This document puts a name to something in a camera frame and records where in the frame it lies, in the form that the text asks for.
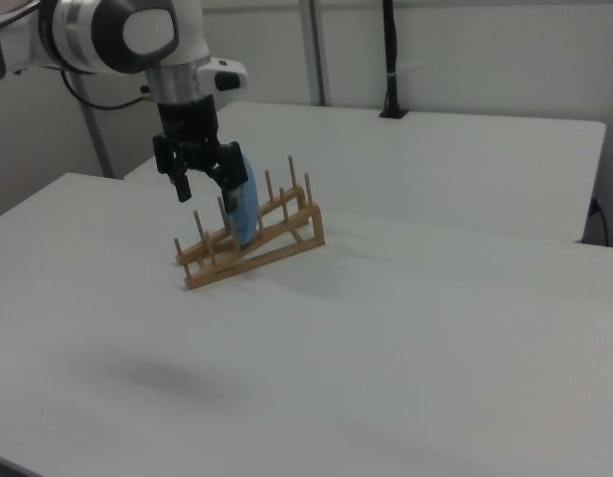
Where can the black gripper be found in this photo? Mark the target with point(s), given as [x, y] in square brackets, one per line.
[187, 119]

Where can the blue round plate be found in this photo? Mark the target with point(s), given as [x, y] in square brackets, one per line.
[249, 208]

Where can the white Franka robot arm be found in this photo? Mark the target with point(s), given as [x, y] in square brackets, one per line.
[87, 30]

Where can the wooden plate rack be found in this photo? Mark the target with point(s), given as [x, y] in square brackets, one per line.
[266, 261]

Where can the aluminium partition post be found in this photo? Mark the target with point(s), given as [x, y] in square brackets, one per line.
[318, 49]

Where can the black camera stand pole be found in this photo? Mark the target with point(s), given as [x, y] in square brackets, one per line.
[391, 49]

